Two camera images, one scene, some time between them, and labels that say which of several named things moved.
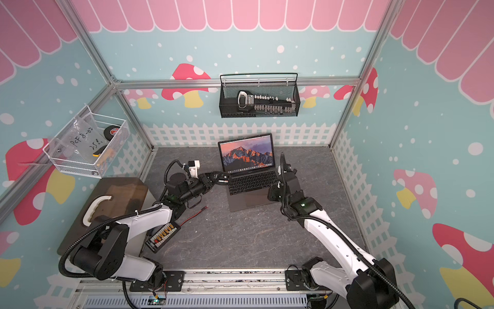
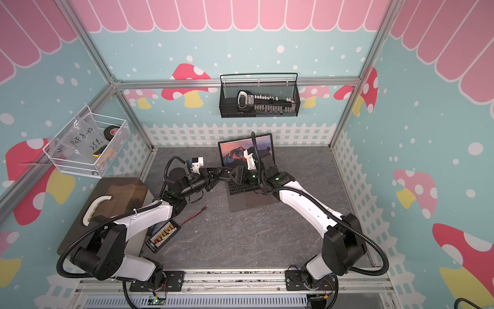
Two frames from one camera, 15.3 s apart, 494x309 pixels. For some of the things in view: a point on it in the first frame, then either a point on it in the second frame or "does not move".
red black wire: [195, 215] does not move
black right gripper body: [275, 194] -> [251, 176]
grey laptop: [249, 163] does not move
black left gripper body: [195, 188] does not move
